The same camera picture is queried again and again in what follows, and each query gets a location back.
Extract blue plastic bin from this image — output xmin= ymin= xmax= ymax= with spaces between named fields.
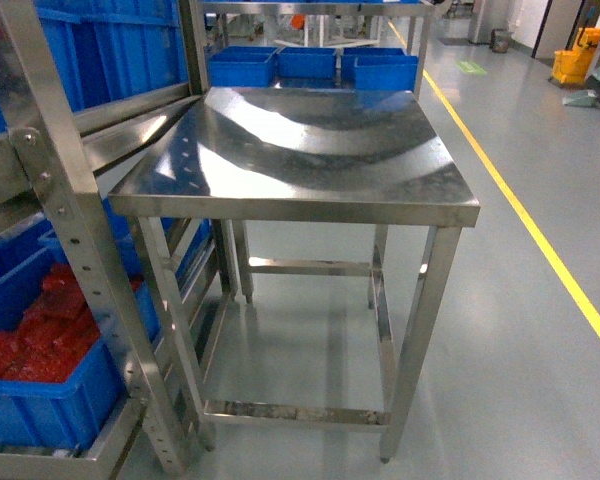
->
xmin=354 ymin=55 xmax=419 ymax=91

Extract stainless steel small table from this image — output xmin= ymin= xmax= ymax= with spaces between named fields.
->
xmin=107 ymin=85 xmax=481 ymax=464

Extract blue bin with red parts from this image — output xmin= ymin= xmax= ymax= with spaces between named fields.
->
xmin=0 ymin=244 xmax=161 ymax=451

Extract stainless steel shelf rack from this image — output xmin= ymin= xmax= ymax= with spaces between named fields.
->
xmin=0 ymin=1 xmax=215 ymax=479

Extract yellow mop bucket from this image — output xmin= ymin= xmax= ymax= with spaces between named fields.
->
xmin=551 ymin=27 xmax=600 ymax=85

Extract red plastic parts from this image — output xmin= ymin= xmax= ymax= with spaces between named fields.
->
xmin=0 ymin=262 xmax=146 ymax=385

